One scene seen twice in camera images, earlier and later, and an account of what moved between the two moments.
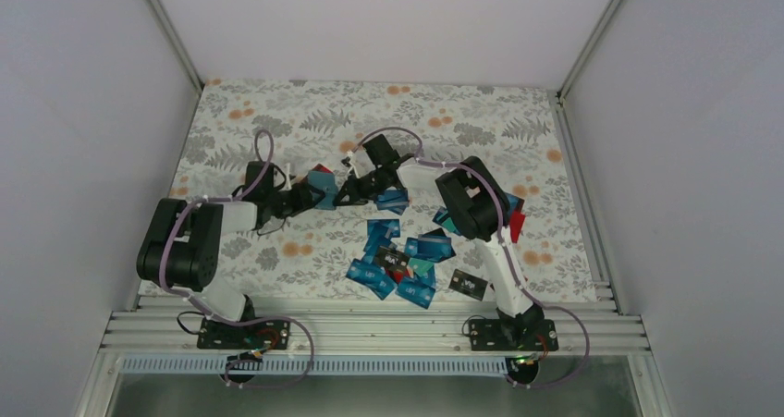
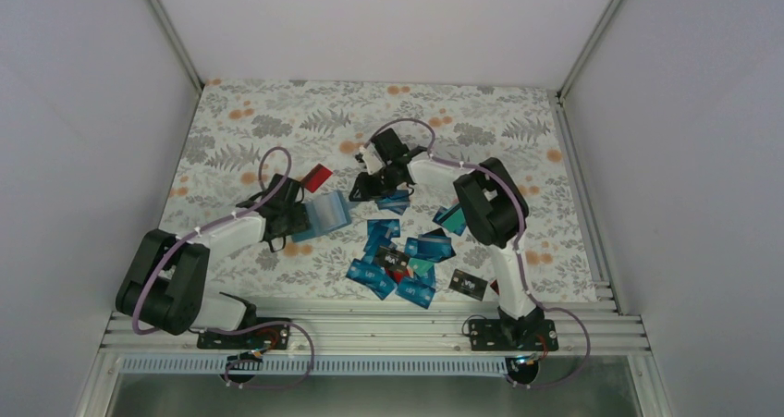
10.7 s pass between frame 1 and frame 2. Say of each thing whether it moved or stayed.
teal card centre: stayed
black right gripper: stayed
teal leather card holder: moved
